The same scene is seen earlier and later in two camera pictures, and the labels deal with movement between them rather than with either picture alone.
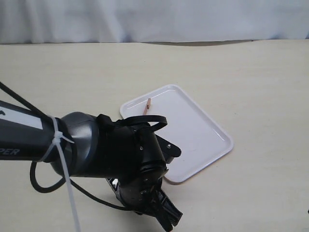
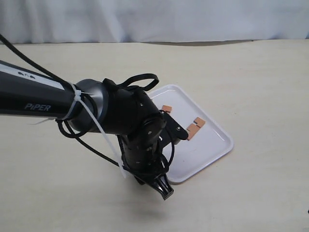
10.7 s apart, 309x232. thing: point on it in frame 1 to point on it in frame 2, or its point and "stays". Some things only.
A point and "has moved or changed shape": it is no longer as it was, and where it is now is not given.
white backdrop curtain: x=24 y=21 stays
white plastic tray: x=201 y=140 stays
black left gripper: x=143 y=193 to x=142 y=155
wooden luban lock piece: x=147 y=107 has moved or changed shape
